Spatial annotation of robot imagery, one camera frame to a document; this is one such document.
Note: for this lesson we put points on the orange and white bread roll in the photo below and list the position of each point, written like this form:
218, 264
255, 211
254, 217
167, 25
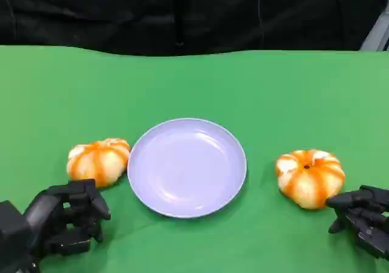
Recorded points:
310, 178
97, 163

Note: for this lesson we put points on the black backdrop curtain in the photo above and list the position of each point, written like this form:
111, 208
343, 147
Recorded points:
121, 11

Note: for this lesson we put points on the green table cloth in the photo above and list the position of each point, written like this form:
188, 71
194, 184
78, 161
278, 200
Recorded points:
194, 87

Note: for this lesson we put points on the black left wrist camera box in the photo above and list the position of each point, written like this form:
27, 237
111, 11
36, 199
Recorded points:
13, 236

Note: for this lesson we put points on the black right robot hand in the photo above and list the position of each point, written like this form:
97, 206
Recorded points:
364, 221

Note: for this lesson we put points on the lilac plate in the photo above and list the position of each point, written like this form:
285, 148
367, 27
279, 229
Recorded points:
187, 168

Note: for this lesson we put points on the grey metal frame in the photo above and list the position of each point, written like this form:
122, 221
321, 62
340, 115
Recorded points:
377, 33

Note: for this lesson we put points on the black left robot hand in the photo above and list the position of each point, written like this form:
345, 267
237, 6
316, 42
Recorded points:
45, 206

